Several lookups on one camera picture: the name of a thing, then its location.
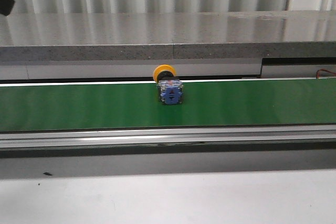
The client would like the yellow push button switch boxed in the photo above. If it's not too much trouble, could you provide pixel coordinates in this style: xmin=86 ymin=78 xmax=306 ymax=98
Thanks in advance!
xmin=153 ymin=65 xmax=183 ymax=105

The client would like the green conveyor belt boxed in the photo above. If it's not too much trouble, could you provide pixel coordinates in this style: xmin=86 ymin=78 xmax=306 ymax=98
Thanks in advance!
xmin=1 ymin=78 xmax=335 ymax=132

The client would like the silver rear conveyor rail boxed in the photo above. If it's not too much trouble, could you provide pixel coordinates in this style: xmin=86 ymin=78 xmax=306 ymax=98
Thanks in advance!
xmin=1 ymin=57 xmax=335 ymax=81

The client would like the red wire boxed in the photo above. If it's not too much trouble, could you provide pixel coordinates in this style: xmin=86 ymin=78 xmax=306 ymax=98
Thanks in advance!
xmin=316 ymin=69 xmax=336 ymax=79

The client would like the grey stone counter slab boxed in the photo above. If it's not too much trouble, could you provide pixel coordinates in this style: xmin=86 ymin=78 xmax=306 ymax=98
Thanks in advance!
xmin=1 ymin=11 xmax=335 ymax=61

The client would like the aluminium conveyor front rail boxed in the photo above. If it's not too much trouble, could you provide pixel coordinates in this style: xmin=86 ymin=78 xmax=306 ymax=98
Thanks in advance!
xmin=1 ymin=124 xmax=335 ymax=149

